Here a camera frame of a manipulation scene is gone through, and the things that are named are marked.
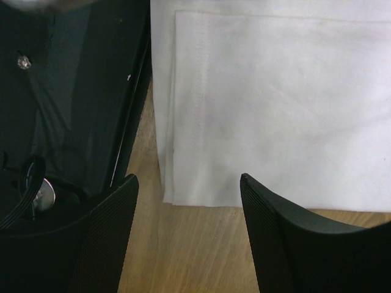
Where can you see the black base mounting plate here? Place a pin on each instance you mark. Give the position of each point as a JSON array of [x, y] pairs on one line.
[[71, 86]]

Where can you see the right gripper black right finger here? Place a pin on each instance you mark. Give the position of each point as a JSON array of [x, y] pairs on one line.
[[297, 250]]

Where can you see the white t shirt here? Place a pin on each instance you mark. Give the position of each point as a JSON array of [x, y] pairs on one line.
[[294, 93]]

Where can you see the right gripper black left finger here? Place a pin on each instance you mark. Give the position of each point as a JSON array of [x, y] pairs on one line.
[[79, 249]]

